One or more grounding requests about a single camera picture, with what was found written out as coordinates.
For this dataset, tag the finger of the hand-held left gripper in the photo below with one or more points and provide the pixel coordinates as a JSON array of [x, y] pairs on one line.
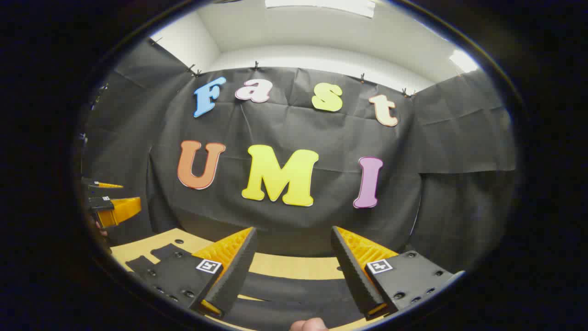
[[103, 185], [119, 209]]

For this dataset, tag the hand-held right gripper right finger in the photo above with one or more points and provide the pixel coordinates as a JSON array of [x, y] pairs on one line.
[[353, 280]]

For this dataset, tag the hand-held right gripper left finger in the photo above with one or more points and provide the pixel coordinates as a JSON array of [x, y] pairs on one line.
[[234, 280]]

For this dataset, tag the dark grey jeans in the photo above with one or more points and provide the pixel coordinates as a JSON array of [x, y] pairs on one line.
[[294, 299]]

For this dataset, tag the black backdrop cloth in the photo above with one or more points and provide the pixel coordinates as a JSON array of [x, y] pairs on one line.
[[285, 119]]

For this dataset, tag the white ceiling light panel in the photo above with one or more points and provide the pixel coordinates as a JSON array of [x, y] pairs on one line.
[[321, 5], [464, 60]]

